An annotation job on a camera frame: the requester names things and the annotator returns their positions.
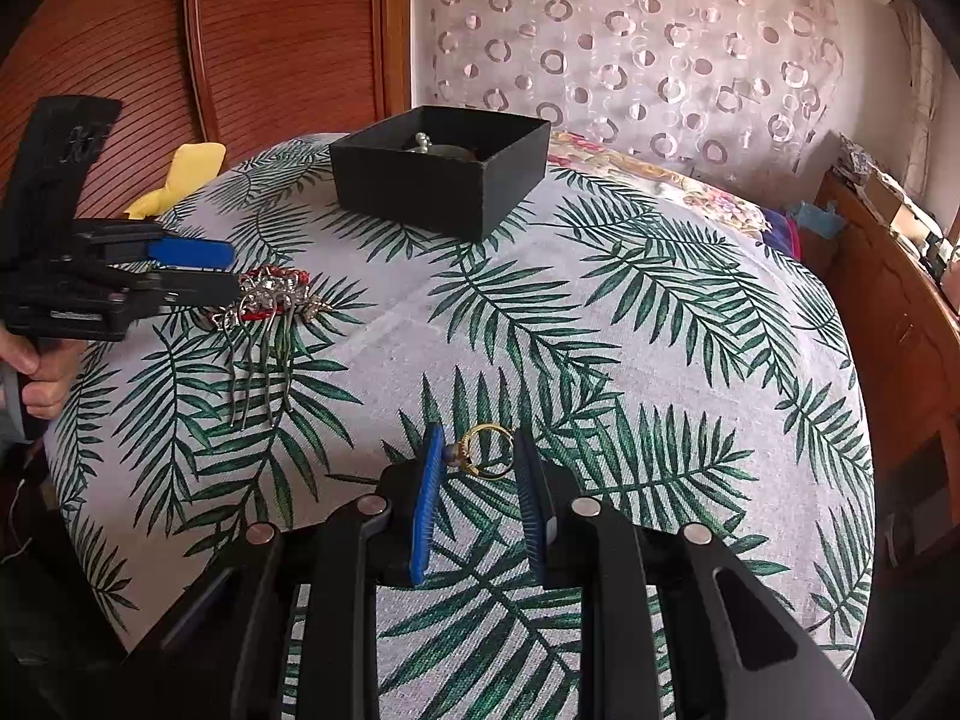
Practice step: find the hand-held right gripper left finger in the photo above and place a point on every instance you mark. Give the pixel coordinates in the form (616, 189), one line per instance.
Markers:
(426, 510)

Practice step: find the silver ornament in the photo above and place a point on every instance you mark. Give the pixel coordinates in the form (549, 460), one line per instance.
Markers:
(420, 141)

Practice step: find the person's left hand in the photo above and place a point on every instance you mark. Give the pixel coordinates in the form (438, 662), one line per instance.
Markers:
(49, 379)

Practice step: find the patterned cloth pile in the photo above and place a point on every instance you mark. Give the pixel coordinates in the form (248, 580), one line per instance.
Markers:
(859, 157)

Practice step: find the cardboard box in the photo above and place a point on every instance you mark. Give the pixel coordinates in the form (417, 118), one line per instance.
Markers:
(911, 214)

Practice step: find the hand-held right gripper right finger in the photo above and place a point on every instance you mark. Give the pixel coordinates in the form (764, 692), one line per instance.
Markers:
(529, 502)

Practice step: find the leaf print cloth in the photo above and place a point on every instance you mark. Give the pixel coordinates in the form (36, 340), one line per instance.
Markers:
(600, 315)

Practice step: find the yellow plush toy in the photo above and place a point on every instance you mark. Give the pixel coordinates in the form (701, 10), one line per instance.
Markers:
(184, 172)

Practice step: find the white wrapped pipe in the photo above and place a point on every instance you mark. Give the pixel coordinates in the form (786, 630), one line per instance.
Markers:
(922, 90)

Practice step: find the light blue bag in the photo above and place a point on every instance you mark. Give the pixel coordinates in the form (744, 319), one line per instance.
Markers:
(814, 219)

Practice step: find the floral blanket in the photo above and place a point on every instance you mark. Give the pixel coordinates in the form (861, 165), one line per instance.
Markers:
(660, 180)

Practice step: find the circle pattern curtain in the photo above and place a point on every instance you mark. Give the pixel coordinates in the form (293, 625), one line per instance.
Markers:
(637, 52)

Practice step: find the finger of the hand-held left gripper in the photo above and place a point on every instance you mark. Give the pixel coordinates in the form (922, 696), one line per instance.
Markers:
(202, 286)
(191, 253)

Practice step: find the silver hair comb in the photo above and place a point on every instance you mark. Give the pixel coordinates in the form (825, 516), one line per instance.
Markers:
(277, 300)

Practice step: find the navy blanket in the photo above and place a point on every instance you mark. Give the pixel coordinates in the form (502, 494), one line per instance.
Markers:
(780, 234)

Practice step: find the wooden cabinet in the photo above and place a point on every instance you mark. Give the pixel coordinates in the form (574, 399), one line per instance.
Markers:
(885, 330)

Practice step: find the wooden wardrobe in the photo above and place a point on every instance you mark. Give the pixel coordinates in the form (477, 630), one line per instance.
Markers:
(285, 30)

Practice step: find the black jewelry box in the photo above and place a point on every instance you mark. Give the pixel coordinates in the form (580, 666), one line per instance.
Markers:
(420, 187)

